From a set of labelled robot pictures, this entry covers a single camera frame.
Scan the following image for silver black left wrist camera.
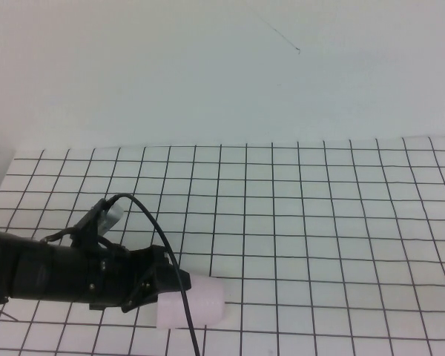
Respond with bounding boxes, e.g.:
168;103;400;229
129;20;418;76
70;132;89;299
96;198;125;237

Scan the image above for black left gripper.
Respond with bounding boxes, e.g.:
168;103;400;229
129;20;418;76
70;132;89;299
88;244;192;313

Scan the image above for black left camera cable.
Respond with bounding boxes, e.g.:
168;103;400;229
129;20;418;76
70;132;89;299
111;192;202;356

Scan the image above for black left camera mount bracket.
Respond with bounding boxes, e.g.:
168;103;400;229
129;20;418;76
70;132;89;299
70;199;108;257

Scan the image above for pink plastic cup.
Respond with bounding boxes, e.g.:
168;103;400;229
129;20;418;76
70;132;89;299
155;274;226;330

